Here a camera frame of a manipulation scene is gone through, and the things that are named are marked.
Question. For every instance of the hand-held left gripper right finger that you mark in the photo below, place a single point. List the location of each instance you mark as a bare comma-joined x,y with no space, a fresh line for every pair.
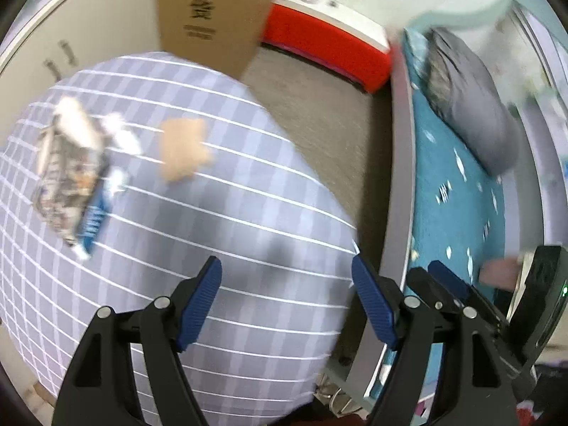
372,306

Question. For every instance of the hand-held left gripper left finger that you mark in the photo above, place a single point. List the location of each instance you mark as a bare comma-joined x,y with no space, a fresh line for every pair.
202,301

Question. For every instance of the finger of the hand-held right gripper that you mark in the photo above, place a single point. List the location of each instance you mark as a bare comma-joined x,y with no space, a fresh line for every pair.
448,277
426,284

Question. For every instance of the person's right hand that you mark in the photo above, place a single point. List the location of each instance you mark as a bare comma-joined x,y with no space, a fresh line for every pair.
499,273

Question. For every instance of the teal patterned bed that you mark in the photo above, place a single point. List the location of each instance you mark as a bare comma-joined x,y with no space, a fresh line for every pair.
452,204

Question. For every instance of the tan cloth piece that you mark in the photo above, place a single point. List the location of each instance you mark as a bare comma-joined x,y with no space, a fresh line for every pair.
184,148

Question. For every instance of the grey pillow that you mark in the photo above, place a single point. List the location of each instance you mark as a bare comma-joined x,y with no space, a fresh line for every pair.
479,106

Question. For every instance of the grey printed packet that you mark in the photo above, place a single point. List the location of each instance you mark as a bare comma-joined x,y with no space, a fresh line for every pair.
64,182

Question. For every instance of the white crumpled tissue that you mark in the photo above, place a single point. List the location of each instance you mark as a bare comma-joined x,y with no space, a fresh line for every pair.
124,135

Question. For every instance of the red upholstered bench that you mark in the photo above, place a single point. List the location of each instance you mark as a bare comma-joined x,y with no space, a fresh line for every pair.
328,44

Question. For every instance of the large cardboard box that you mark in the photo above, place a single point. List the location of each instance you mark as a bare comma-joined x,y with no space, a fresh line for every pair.
213,13

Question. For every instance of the white cabinet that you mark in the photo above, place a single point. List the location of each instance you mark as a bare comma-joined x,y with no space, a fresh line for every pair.
31,40

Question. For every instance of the grey bed frame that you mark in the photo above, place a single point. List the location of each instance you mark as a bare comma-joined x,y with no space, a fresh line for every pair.
399,164

